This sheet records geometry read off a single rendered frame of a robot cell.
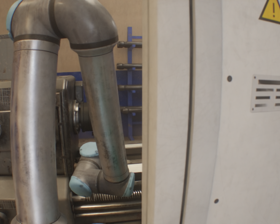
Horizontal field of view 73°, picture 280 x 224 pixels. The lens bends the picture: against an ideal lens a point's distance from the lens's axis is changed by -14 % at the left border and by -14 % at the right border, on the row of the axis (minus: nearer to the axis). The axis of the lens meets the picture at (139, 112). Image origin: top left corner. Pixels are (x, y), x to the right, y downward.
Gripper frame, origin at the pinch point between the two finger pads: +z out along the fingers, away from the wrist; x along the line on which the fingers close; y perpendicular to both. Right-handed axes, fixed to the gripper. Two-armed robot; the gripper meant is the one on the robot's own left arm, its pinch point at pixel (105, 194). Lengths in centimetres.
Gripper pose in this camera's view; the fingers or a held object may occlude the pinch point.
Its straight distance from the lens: 112.8
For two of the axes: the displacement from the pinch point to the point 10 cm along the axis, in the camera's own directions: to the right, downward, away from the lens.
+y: -1.2, -5.7, 8.1
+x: -9.9, 1.3, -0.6
